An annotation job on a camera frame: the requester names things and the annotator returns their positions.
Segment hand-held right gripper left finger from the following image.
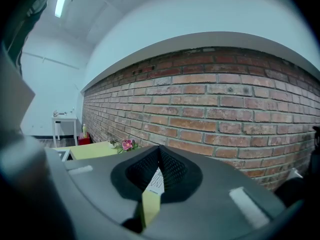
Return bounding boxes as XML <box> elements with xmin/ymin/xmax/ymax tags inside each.
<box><xmin>44</xmin><ymin>145</ymin><xmax>161</xmax><ymax>240</ymax></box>

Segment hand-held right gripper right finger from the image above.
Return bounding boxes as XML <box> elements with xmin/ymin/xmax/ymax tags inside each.
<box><xmin>139</xmin><ymin>144</ymin><xmax>287</xmax><ymax>240</ymax></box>

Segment yellow-green table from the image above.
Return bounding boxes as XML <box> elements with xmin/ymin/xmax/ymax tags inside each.
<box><xmin>53</xmin><ymin>140</ymin><xmax>126</xmax><ymax>161</ymax></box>

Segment red box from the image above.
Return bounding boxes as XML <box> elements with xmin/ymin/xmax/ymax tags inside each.
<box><xmin>77</xmin><ymin>132</ymin><xmax>91</xmax><ymax>146</ymax></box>

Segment pink flower plant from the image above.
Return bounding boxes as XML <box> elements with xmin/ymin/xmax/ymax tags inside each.
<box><xmin>116</xmin><ymin>138</ymin><xmax>141</xmax><ymax>154</ymax></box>

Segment white printed paper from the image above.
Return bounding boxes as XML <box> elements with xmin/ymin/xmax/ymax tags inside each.
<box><xmin>146</xmin><ymin>168</ymin><xmax>166</xmax><ymax>195</ymax></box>

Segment white side table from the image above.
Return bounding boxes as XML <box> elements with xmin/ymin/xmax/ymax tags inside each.
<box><xmin>51</xmin><ymin>112</ymin><xmax>79</xmax><ymax>147</ymax></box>

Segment small items on side table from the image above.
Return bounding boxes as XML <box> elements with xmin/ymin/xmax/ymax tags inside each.
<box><xmin>53</xmin><ymin>106</ymin><xmax>76</xmax><ymax>118</ymax></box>

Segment dark hanging fabric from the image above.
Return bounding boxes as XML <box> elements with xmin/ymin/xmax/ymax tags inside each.
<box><xmin>1</xmin><ymin>0</ymin><xmax>54</xmax><ymax>78</ymax></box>

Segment long ceiling light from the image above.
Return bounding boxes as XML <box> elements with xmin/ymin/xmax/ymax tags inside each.
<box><xmin>54</xmin><ymin>0</ymin><xmax>74</xmax><ymax>19</ymax></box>

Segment white frame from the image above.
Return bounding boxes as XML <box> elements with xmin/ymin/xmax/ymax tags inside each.
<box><xmin>56</xmin><ymin>148</ymin><xmax>76</xmax><ymax>162</ymax></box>

